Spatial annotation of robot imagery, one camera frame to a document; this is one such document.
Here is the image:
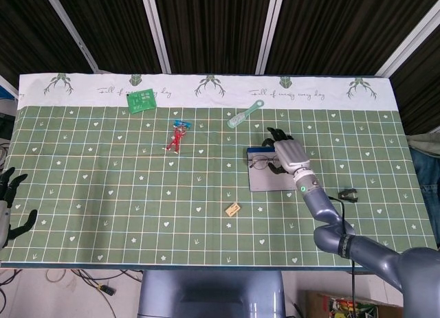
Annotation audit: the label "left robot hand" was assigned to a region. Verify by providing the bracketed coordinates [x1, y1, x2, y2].
[0, 166, 38, 249]

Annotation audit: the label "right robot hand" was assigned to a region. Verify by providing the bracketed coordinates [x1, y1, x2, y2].
[261, 127, 312, 177]

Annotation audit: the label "wire-frame eyeglasses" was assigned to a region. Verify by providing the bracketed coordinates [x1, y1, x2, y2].
[247, 154, 281, 170]

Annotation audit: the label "blue folding glasses case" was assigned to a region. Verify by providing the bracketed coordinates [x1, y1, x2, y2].
[246, 146, 299, 192]

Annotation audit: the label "cardboard box with colourful items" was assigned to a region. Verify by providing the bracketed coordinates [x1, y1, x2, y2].
[302, 289, 405, 318]

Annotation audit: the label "mint green brush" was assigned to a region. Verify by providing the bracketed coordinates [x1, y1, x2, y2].
[226, 100, 265, 128]

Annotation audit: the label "red and blue plastic toy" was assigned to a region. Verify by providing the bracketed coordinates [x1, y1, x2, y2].
[166, 120, 192, 155]

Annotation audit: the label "blue jeans clothing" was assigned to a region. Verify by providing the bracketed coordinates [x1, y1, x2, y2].
[407, 134, 440, 247]

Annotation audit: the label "green grid tablecloth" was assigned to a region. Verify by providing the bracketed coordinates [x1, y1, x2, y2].
[0, 73, 440, 268]

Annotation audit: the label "blue-grey robot torso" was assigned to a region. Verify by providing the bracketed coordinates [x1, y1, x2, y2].
[137, 269, 287, 318]

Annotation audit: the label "green circuit board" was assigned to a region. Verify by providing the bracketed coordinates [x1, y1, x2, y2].
[126, 88, 157, 115]

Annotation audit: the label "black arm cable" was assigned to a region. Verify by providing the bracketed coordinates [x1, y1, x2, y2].
[328, 195, 358, 318]

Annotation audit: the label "tangle of floor cables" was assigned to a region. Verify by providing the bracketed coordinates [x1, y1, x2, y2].
[0, 269, 144, 318]

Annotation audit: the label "white partition post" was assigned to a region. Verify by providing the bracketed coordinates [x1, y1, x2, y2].
[374, 0, 440, 77]
[254, 0, 288, 75]
[139, 0, 172, 74]
[41, 0, 101, 74]

